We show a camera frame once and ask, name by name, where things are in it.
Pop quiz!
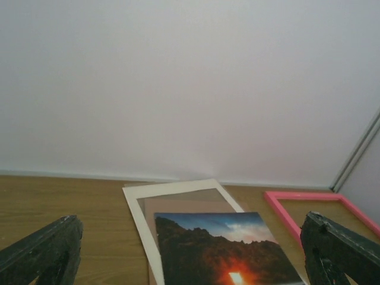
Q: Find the left gripper fixed black left finger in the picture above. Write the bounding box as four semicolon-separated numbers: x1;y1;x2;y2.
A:
1;215;83;284

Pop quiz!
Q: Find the left gripper moving black right finger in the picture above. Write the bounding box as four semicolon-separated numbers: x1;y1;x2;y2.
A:
300;211;379;284

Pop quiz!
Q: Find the pink photo frame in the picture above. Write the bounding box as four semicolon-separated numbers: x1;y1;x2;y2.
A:
264;191;379;247

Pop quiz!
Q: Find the sunset photo print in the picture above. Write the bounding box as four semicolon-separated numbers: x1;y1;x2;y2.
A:
154;212;304;284

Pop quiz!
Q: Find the white mat board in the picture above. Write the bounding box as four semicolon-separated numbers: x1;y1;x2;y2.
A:
122;179;244;284

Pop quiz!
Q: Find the right aluminium corner post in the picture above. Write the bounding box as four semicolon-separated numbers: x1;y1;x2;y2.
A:
330;109;379;193

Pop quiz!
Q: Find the brown frame backing board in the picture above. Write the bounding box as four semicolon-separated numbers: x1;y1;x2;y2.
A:
143;198;235;285

